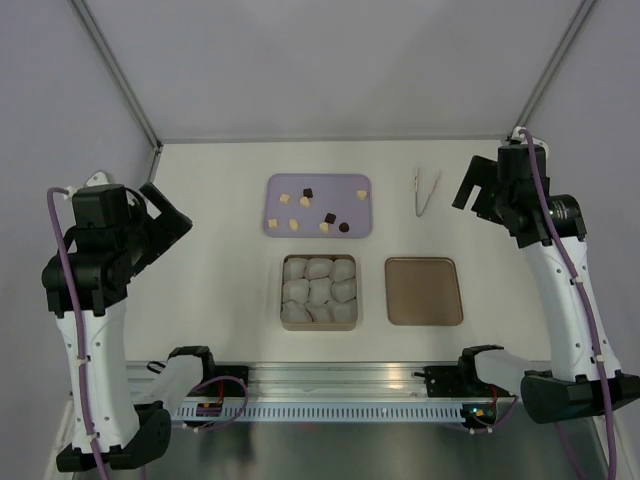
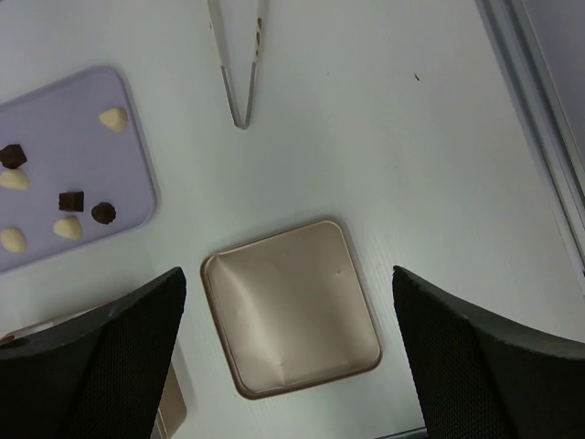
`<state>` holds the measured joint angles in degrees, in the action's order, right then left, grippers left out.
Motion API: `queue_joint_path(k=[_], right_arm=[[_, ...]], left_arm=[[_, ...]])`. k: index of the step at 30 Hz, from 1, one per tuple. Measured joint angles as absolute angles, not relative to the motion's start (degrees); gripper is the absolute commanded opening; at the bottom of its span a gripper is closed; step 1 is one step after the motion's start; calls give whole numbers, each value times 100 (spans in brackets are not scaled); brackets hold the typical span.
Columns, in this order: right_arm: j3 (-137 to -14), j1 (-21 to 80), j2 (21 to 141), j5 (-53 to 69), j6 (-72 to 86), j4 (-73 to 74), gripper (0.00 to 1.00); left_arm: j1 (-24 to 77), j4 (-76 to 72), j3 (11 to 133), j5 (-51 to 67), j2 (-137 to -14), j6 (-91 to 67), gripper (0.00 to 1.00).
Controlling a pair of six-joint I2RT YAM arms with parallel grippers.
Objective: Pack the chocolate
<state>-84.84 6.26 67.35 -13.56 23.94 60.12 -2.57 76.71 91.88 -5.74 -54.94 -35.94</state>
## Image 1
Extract gold tin box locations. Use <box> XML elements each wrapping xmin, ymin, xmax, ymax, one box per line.
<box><xmin>279</xmin><ymin>254</ymin><xmax>360</xmax><ymax>332</ymax></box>

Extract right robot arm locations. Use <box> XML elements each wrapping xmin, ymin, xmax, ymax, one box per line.
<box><xmin>453</xmin><ymin>144</ymin><xmax>639</xmax><ymax>424</ymax></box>

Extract purple tray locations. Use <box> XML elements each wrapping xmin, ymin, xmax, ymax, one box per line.
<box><xmin>263</xmin><ymin>173</ymin><xmax>373</xmax><ymax>239</ymax></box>

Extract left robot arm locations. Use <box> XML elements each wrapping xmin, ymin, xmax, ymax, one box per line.
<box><xmin>41</xmin><ymin>182</ymin><xmax>249</xmax><ymax>479</ymax></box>

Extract white tweezers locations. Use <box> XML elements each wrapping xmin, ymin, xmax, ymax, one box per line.
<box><xmin>413</xmin><ymin>167</ymin><xmax>441</xmax><ymax>218</ymax></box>

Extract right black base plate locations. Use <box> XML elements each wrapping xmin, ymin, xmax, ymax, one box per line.
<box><xmin>412</xmin><ymin>365</ymin><xmax>486</xmax><ymax>398</ymax></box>

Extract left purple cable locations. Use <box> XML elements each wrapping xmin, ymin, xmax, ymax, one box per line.
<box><xmin>46</xmin><ymin>186</ymin><xmax>111</xmax><ymax>480</ymax></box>

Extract gold tin lid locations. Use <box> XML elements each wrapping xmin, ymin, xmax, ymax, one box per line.
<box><xmin>384</xmin><ymin>257</ymin><xmax>464</xmax><ymax>327</ymax></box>

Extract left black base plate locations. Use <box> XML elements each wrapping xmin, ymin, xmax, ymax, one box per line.
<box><xmin>195</xmin><ymin>365</ymin><xmax>249</xmax><ymax>398</ymax></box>

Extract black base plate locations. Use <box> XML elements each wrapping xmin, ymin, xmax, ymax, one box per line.
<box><xmin>195</xmin><ymin>365</ymin><xmax>249</xmax><ymax>398</ymax></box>
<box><xmin>412</xmin><ymin>365</ymin><xmax>486</xmax><ymax>398</ymax></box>

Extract aluminium rail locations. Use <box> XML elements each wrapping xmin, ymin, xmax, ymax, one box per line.
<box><xmin>122</xmin><ymin>360</ymin><xmax>524</xmax><ymax>401</ymax></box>

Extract white slotted cable duct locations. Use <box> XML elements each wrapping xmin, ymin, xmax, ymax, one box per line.
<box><xmin>172</xmin><ymin>403</ymin><xmax>466</xmax><ymax>424</ymax></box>

